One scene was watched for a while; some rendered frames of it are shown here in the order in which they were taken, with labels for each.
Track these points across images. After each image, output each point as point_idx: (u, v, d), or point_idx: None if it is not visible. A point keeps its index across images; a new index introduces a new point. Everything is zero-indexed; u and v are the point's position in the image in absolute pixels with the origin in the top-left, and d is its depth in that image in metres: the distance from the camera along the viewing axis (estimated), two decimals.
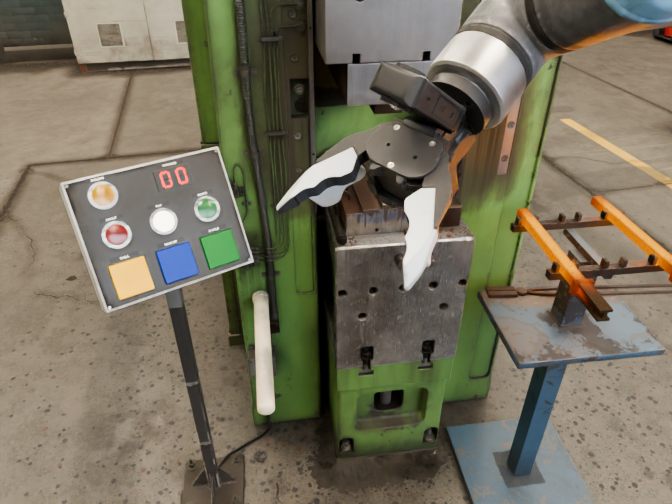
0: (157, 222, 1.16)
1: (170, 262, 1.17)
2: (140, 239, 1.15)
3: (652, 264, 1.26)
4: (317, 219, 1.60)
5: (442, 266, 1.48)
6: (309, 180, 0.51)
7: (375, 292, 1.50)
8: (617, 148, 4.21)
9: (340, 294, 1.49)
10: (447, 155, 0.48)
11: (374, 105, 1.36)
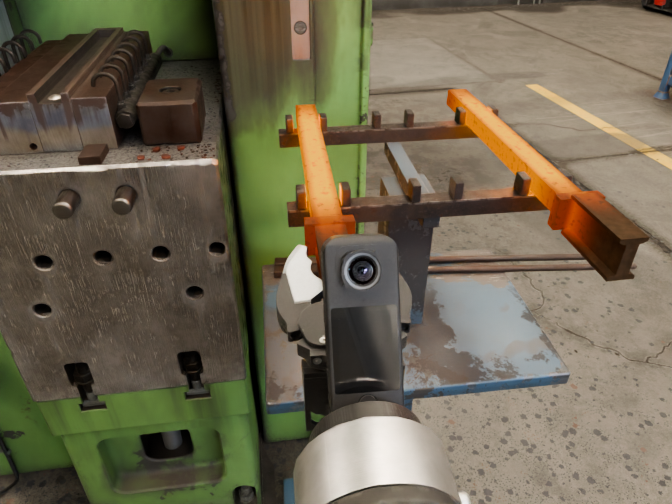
0: None
1: None
2: None
3: (520, 194, 0.58)
4: None
5: (167, 217, 0.80)
6: None
7: (51, 265, 0.82)
8: (589, 114, 3.53)
9: None
10: (297, 342, 0.37)
11: None
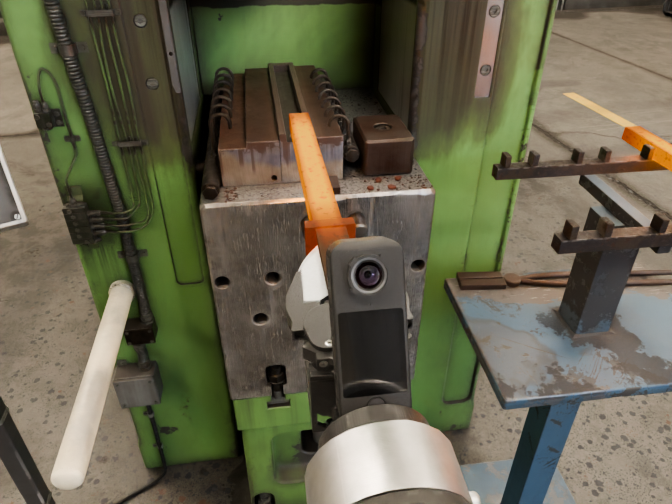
0: None
1: None
2: None
3: None
4: (198, 168, 1.04)
5: None
6: None
7: (277, 280, 0.94)
8: (629, 123, 3.64)
9: (220, 283, 0.93)
10: (303, 345, 0.37)
11: None
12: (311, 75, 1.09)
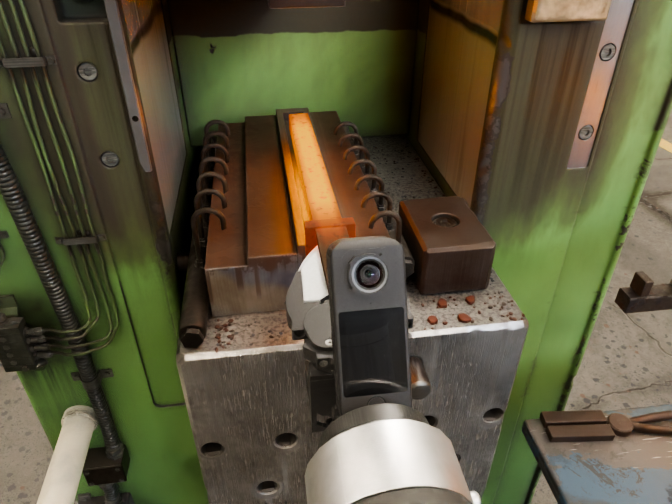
0: None
1: None
2: None
3: None
4: (180, 265, 0.75)
5: (449, 386, 0.62)
6: None
7: (292, 441, 0.65)
8: (663, 140, 3.36)
9: (210, 448, 0.64)
10: (303, 345, 0.37)
11: None
12: (335, 131, 0.80)
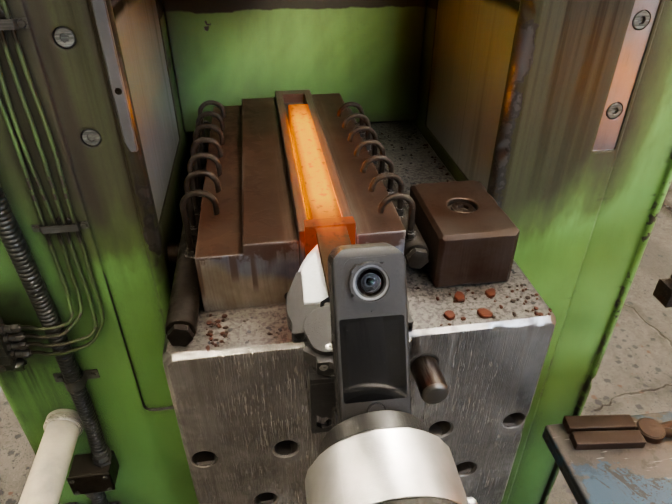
0: None
1: None
2: None
3: None
4: (171, 256, 0.69)
5: (466, 389, 0.56)
6: None
7: (292, 449, 0.59)
8: None
9: (202, 457, 0.58)
10: (303, 349, 0.37)
11: None
12: (339, 112, 0.74)
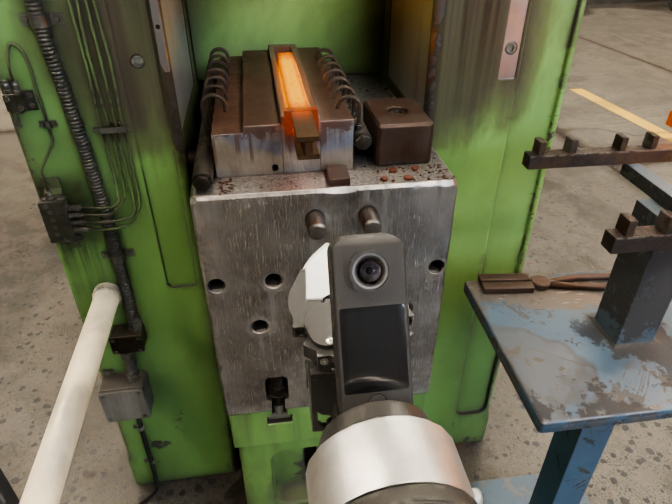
0: None
1: None
2: None
3: None
4: (190, 159, 0.93)
5: (399, 236, 0.81)
6: None
7: (278, 283, 0.83)
8: (640, 119, 3.54)
9: (214, 287, 0.82)
10: (304, 343, 0.37)
11: None
12: (315, 56, 0.99)
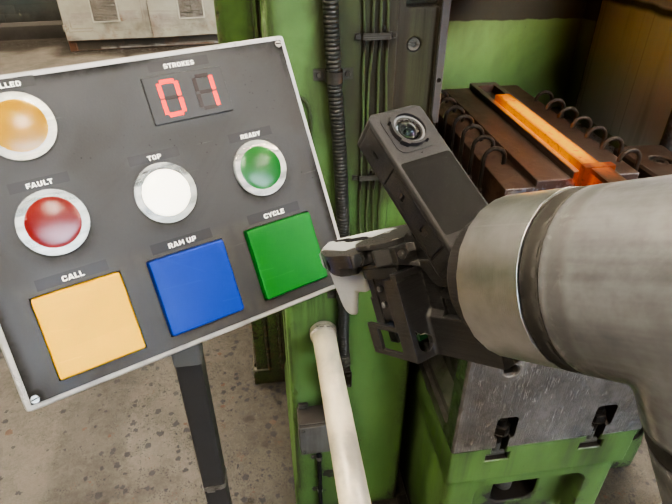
0: (151, 195, 0.50)
1: (181, 286, 0.51)
2: (111, 233, 0.49)
3: None
4: None
5: None
6: (358, 235, 0.46)
7: None
8: None
9: None
10: (372, 252, 0.35)
11: None
12: (536, 98, 1.00)
